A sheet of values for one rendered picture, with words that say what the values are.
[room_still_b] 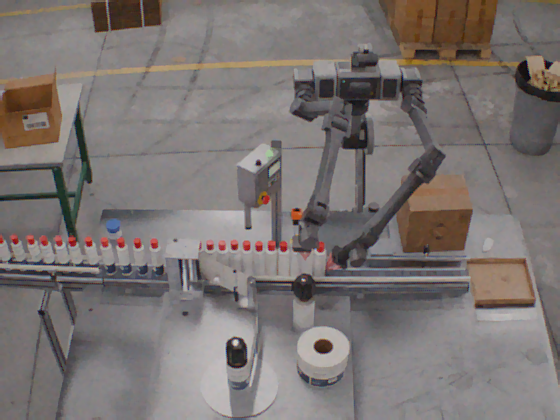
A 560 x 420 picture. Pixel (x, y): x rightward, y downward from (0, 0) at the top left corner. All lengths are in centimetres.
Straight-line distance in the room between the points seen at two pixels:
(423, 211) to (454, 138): 235
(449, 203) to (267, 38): 361
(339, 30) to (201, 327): 417
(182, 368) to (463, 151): 315
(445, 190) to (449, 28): 317
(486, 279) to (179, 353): 143
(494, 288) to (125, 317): 167
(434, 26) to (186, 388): 428
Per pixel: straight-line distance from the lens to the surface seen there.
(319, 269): 337
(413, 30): 650
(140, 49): 677
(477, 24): 663
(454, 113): 602
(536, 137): 567
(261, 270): 338
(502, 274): 365
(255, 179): 305
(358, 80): 353
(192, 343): 322
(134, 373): 322
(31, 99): 466
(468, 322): 342
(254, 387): 306
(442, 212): 348
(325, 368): 297
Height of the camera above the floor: 344
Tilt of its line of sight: 43 degrees down
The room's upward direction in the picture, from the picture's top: straight up
